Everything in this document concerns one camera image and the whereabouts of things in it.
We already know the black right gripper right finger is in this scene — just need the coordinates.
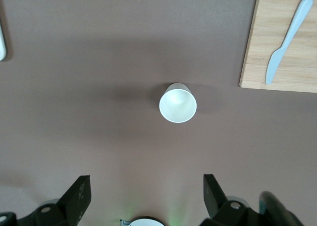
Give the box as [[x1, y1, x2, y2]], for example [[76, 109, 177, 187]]
[[203, 173, 260, 226]]

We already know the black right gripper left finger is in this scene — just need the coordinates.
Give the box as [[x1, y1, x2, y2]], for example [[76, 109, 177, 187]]
[[17, 175, 92, 226]]

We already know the white plastic cup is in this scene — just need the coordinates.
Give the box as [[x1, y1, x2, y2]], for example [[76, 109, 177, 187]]
[[158, 83, 198, 124]]

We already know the cream bear print tray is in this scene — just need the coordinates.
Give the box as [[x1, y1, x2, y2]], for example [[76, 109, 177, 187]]
[[0, 19, 7, 62]]

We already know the wooden cutting board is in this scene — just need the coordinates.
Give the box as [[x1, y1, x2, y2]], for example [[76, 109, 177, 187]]
[[239, 0, 317, 94]]

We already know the grey plastic knife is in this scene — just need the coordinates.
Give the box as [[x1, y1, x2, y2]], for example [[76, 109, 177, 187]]
[[265, 0, 314, 85]]

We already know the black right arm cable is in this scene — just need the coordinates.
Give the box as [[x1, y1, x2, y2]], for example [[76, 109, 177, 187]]
[[259, 191, 305, 226]]

